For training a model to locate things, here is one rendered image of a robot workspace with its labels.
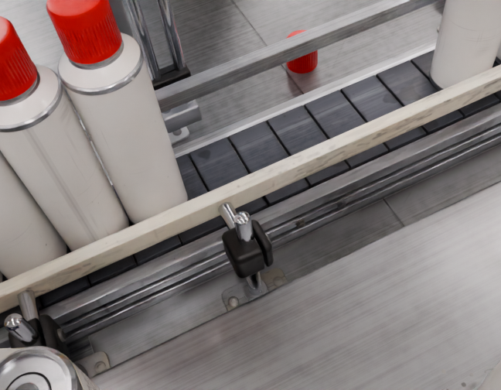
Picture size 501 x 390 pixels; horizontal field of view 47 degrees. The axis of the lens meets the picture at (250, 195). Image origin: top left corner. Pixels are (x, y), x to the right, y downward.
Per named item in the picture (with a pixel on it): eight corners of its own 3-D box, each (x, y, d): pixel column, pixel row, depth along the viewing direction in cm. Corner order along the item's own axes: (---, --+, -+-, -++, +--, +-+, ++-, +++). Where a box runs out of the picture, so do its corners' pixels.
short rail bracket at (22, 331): (63, 405, 44) (-9, 351, 34) (43, 335, 48) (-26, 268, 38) (102, 385, 45) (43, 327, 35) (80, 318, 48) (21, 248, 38)
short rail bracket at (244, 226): (247, 315, 47) (230, 242, 37) (233, 285, 49) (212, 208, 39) (282, 298, 48) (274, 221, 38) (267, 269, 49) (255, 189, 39)
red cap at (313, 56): (324, 59, 63) (324, 35, 60) (304, 77, 62) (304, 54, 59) (299, 47, 65) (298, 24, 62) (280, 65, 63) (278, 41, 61)
